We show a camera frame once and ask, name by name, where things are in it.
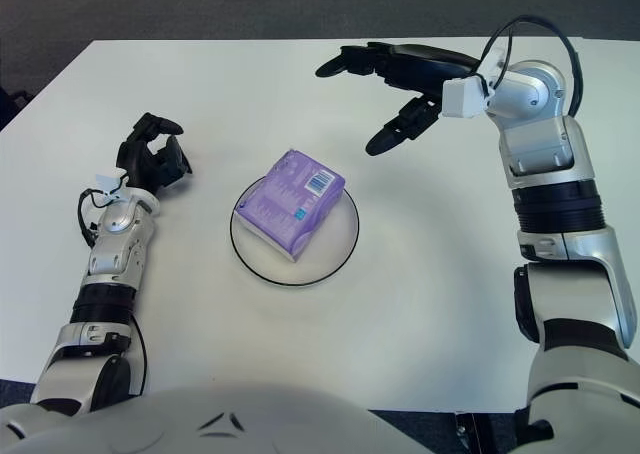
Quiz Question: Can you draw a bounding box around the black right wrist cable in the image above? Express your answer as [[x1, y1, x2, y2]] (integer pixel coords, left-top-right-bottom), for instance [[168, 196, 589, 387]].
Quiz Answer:
[[480, 15, 585, 120]]

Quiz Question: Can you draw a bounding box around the black table frame bracket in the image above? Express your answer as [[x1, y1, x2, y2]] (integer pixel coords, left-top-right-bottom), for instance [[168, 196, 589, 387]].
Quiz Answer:
[[453, 411, 497, 454]]

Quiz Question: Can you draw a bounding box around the white right wrist connector box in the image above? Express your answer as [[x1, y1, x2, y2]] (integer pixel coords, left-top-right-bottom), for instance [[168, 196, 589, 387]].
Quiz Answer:
[[440, 73, 495, 119]]

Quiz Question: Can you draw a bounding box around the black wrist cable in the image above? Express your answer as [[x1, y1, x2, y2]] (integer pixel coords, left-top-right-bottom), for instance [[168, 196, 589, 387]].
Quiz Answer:
[[480, 15, 585, 120], [77, 187, 126, 248]]

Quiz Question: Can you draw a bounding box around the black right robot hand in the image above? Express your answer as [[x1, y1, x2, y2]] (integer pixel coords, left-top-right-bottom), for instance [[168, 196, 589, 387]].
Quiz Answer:
[[315, 42, 484, 156]]

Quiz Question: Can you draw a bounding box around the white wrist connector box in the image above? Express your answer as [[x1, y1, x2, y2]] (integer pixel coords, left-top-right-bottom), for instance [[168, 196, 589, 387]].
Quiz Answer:
[[440, 73, 495, 119], [95, 172, 130, 203]]

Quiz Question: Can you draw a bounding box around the white plate with black rim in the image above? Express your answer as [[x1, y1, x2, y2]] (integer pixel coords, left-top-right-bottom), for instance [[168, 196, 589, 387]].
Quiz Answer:
[[229, 176, 360, 288]]

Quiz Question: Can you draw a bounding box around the grey robot torso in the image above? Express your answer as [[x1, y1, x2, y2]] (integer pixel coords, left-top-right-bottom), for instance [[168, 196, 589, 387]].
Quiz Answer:
[[0, 381, 436, 454]]

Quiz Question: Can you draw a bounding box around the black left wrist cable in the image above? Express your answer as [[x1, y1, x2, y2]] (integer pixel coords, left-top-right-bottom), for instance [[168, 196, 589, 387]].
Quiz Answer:
[[77, 187, 126, 248]]

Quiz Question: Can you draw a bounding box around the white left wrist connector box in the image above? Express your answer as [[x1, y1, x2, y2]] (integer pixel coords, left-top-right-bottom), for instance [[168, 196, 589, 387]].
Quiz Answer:
[[95, 172, 130, 203]]

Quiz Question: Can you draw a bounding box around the thin black elbow cable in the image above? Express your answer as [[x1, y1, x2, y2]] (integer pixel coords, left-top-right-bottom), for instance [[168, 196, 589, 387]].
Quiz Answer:
[[128, 318, 148, 398]]

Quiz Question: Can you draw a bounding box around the purple tissue paper pack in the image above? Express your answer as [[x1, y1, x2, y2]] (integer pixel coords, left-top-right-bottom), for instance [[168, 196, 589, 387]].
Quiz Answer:
[[234, 148, 347, 264]]

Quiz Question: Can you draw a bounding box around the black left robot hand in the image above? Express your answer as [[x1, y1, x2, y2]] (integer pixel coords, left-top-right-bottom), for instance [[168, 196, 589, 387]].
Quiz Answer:
[[116, 112, 194, 195]]

